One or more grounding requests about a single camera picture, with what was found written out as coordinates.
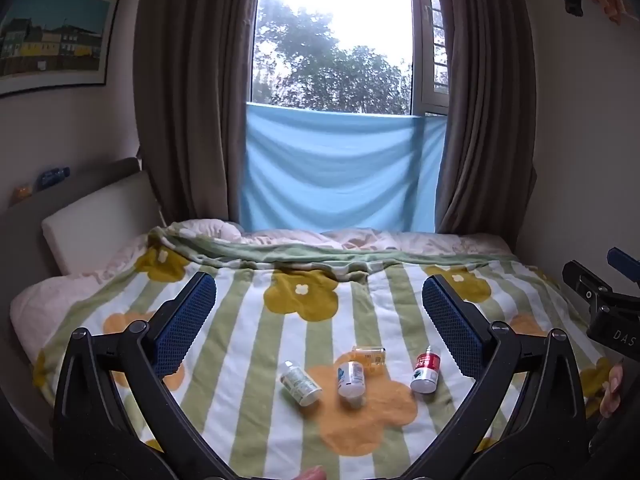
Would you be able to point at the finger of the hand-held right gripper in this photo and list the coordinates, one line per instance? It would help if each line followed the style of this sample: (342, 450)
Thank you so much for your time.
(585, 280)
(624, 261)

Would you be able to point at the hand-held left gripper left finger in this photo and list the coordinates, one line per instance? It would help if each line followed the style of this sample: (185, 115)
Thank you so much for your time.
(184, 325)

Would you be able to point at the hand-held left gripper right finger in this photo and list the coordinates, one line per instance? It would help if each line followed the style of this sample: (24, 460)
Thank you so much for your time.
(451, 331)

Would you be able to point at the person's right hand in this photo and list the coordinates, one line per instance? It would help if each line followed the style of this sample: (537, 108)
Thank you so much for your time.
(612, 390)

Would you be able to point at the person's left hand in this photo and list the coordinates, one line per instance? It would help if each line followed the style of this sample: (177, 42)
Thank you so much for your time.
(310, 473)

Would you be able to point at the white bottle red label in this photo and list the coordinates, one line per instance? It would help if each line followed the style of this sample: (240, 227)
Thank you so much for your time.
(426, 373)

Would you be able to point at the small yellow clear bottle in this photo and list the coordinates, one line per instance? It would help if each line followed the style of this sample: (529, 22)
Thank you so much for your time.
(369, 356)

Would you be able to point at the white bottle blue label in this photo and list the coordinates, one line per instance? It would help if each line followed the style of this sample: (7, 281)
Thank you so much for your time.
(351, 378)

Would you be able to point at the white duvet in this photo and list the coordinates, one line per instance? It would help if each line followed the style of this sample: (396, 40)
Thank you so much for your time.
(75, 300)

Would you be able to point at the striped flower print blanket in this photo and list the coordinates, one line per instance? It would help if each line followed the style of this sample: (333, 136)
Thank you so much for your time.
(310, 340)

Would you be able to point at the white pillow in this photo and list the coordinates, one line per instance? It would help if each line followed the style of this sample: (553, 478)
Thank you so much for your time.
(95, 232)

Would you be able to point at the white bottle green label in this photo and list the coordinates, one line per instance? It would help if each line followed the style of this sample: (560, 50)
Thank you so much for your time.
(300, 382)

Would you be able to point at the grey headboard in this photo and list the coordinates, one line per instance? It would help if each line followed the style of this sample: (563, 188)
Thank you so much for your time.
(65, 200)

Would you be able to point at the light blue cloth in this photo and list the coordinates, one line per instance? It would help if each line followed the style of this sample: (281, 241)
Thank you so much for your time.
(340, 175)

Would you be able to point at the blue plastic bottle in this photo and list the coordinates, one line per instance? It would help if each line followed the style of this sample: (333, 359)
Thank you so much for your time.
(54, 176)

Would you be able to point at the brown curtain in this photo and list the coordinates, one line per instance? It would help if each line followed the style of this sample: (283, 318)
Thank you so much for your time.
(487, 100)
(195, 90)

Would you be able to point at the orange small container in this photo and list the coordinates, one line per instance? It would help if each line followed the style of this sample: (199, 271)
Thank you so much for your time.
(22, 192)

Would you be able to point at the window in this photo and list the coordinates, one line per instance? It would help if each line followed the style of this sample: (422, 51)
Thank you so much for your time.
(345, 35)

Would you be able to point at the framed houses picture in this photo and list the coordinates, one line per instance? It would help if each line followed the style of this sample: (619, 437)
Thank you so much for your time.
(50, 35)

